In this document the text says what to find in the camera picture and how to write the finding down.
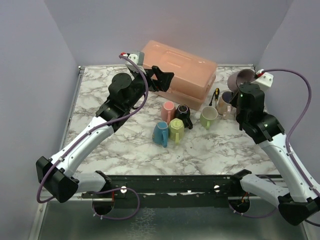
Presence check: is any orange black screwdriver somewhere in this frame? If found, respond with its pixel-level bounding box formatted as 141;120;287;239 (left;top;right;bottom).
209;87;220;108

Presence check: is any salmon pink mug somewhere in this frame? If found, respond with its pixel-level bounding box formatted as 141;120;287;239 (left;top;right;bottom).
160;101;176;125

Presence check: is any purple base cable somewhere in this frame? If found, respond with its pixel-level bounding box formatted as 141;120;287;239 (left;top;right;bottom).
91;185;142;221
229;194;281;220

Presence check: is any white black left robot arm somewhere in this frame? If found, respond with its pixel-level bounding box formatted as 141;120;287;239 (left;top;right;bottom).
35;65;174;203

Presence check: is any blue mug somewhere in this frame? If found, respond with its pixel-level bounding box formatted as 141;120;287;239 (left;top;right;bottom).
152;121;169;148

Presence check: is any aluminium table frame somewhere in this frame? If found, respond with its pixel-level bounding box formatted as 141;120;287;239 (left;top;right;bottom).
36;64;320;226

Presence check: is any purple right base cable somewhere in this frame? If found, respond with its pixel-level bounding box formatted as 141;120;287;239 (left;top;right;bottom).
229;194;281;220

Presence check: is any translucent pink plastic toolbox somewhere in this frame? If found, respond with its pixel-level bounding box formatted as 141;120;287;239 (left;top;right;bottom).
142;40;218;110

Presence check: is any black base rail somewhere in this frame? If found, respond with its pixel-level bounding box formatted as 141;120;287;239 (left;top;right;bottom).
81;169;249;209

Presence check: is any iridescent beige mug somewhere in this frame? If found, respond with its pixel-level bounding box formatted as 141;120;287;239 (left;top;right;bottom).
216;91;236;120

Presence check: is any purple mug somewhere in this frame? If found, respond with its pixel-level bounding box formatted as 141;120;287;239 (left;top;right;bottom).
227;69;256;93

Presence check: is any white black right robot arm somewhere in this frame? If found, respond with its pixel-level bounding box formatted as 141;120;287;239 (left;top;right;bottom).
229;82;320;226

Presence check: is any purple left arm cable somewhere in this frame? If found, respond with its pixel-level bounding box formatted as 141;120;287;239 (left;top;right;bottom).
36;54;150;204

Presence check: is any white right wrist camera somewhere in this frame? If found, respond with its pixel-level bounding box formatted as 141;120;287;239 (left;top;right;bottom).
251;69;274;92

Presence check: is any light green round mug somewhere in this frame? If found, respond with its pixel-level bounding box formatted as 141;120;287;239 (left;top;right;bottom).
200;106;218;130

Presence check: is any black mug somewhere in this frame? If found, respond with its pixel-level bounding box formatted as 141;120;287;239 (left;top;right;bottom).
175;104;193;130

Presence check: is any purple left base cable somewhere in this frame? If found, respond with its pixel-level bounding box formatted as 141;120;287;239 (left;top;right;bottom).
91;185;142;221

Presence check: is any green faceted mug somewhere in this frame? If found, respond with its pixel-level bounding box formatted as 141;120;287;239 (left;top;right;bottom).
168;118;185;145

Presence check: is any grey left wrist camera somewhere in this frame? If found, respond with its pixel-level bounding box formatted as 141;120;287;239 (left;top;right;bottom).
120;51;146;74

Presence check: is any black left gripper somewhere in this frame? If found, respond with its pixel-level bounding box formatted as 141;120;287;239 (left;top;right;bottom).
125;65;174;111

